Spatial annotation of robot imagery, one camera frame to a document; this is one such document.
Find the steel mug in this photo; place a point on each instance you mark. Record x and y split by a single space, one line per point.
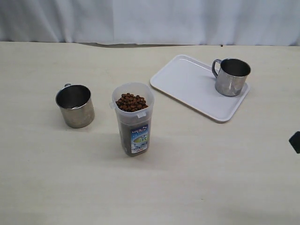
230 75
75 103

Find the white backdrop curtain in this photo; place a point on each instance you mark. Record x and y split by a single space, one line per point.
152 22

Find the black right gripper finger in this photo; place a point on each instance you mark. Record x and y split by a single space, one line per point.
295 141

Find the white plastic tray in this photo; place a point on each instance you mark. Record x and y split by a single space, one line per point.
192 83

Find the clear plastic pitcher with label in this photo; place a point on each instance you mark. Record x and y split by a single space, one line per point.
133 103

